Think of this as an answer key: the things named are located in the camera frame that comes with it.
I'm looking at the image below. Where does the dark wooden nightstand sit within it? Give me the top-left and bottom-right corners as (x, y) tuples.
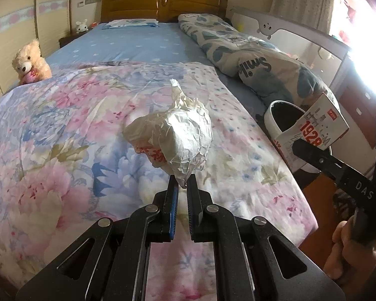
(59, 33), (82, 48)

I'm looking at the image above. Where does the beige teddy bear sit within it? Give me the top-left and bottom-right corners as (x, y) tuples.
(12, 39), (53, 85)

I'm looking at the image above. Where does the wooden headboard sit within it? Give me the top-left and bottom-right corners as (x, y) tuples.
(100, 0), (229, 24)

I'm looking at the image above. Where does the beige curtain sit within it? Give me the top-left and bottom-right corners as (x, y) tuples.
(269, 0), (340, 35)

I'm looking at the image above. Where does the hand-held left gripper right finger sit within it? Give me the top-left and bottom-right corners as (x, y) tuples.
(187, 174), (345, 301)

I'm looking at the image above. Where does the white paper wrapper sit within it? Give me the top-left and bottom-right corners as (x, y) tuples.
(122, 79), (214, 189)

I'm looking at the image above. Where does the wooden cabinet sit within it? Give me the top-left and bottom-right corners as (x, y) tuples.
(338, 72), (376, 176)

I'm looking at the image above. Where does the white bed rail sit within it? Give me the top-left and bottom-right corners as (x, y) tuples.
(230, 6), (353, 98)

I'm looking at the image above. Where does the person's right hand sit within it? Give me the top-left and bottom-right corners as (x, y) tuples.
(324, 218), (376, 279)

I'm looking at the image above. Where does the white trash bin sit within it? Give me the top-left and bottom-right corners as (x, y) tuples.
(264, 100), (333, 173)

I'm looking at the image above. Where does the cream sliding wardrobe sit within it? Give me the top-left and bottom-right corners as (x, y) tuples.
(0, 0), (74, 96)

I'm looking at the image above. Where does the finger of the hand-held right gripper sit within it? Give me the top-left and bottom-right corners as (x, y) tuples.
(292, 139), (345, 181)

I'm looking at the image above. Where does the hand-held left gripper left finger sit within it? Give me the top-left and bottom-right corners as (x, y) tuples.
(16, 176), (179, 301)

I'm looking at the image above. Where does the red white paper box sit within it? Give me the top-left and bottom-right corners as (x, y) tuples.
(276, 92), (350, 173)

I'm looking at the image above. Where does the blue white printed quilt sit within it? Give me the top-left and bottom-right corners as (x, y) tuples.
(177, 13), (342, 113)

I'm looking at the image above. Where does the blue white pillow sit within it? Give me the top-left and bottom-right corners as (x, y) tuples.
(101, 19), (160, 30)

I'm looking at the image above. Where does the bed with blue sheet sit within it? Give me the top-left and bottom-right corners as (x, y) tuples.
(0, 22), (320, 301)

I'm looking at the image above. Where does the pink floral blanket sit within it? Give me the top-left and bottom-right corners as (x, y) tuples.
(0, 61), (318, 301)

